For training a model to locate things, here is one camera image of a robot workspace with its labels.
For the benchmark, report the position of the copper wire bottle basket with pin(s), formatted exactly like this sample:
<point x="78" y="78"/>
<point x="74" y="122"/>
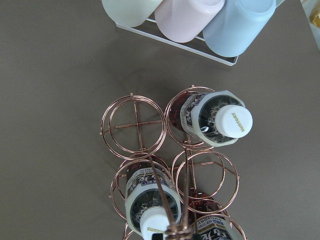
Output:
<point x="136" y="129"/>

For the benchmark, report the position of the pink plastic cup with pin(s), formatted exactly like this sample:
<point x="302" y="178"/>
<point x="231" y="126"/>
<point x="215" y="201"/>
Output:
<point x="182" y="20"/>

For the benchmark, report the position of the cream plastic cup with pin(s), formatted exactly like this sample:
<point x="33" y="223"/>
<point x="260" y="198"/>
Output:
<point x="130" y="13"/>

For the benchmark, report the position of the light blue plastic cup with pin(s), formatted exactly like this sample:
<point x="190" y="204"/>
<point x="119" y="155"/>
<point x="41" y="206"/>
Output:
<point x="236" y="26"/>

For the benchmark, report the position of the white cup rack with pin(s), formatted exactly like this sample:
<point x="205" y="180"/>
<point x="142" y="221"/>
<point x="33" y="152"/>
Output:
<point x="196" y="46"/>

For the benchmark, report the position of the tea bottle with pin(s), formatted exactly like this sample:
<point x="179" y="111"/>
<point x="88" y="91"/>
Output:
<point x="144" y="209"/>
<point x="217" y="118"/>
<point x="210" y="227"/>

